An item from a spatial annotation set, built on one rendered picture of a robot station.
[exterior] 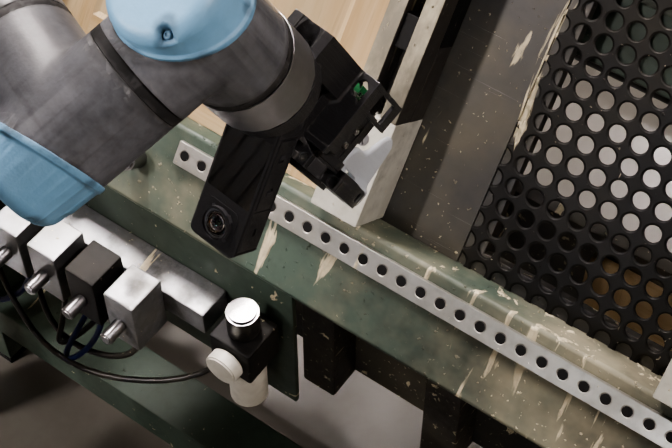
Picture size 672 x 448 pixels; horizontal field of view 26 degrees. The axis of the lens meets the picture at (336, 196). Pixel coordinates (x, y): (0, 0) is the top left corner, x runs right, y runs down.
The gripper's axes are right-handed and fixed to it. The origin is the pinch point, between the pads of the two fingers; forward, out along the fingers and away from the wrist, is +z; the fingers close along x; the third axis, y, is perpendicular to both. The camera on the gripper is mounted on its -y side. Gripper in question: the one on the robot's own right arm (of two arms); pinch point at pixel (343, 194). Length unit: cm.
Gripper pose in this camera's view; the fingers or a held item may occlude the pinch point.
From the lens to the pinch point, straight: 112.6
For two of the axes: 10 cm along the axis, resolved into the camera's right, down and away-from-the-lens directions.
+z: 3.3, 2.9, 9.0
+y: 6.4, -7.7, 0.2
